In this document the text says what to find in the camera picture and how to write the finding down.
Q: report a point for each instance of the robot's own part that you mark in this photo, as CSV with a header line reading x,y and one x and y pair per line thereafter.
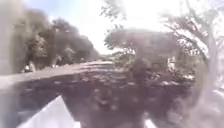
x,y
77,125
150,123

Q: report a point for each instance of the large bare-branched tree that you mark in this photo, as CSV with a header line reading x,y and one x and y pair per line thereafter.
x,y
211,56

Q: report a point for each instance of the row of trees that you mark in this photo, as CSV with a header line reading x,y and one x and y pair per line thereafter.
x,y
43,46

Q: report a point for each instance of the grey-brown asphalt road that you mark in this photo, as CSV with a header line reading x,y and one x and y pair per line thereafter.
x,y
83,86

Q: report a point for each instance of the dense green trees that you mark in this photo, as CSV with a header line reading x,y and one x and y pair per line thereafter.
x,y
146,50

